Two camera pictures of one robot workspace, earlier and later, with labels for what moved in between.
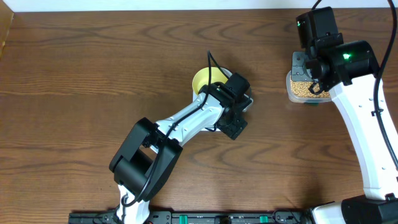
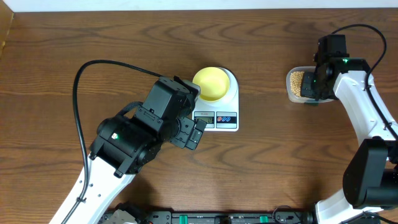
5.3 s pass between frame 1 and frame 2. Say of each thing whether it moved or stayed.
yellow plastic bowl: stayed
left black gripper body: moved
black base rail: stayed
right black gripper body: moved
